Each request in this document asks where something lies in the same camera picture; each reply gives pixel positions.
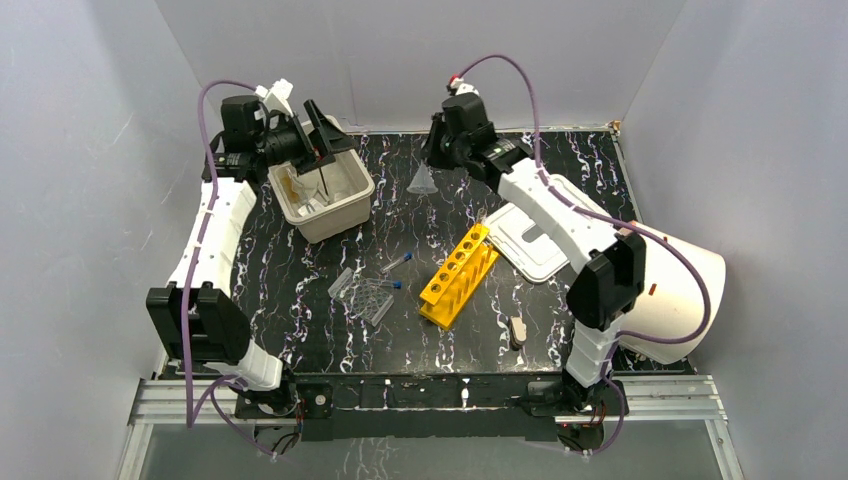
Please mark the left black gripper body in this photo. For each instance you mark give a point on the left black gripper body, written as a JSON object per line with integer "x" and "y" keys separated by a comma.
{"x": 317, "y": 134}

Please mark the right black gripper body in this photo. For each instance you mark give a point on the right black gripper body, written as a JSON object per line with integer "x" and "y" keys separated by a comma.
{"x": 441, "y": 151}

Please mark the black wire ring stand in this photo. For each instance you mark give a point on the black wire ring stand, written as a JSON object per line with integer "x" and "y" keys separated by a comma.
{"x": 324, "y": 185}

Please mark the clear plastic funnel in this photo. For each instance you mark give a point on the clear plastic funnel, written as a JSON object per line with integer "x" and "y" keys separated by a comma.
{"x": 422, "y": 182}

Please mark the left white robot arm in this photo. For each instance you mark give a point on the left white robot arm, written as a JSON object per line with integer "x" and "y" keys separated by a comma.
{"x": 194, "y": 314}

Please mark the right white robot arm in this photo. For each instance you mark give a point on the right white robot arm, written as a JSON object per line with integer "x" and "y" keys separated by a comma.
{"x": 609, "y": 264}

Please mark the beige plastic bin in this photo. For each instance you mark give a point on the beige plastic bin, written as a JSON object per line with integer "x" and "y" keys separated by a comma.
{"x": 350, "y": 187}

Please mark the blue capped plastic tube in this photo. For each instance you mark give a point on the blue capped plastic tube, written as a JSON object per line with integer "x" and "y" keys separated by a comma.
{"x": 396, "y": 262}

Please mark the white bin lid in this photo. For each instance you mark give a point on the white bin lid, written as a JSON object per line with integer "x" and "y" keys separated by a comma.
{"x": 530, "y": 245}

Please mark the yellow test tube rack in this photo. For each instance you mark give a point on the yellow test tube rack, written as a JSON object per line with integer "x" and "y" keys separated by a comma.
{"x": 464, "y": 270}

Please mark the clear well plate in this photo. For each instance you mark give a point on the clear well plate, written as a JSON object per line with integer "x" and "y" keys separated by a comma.
{"x": 361, "y": 297}

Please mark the small beige stopper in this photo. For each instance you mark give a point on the small beige stopper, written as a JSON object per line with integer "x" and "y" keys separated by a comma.
{"x": 518, "y": 333}

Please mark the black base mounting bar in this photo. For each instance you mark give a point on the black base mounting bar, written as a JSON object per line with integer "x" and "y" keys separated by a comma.
{"x": 348, "y": 406}

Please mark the white centrifuge with orange lid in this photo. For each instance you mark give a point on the white centrifuge with orange lid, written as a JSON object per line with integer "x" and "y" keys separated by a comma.
{"x": 671, "y": 305}

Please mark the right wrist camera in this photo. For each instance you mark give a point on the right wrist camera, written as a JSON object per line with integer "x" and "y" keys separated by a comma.
{"x": 457, "y": 85}

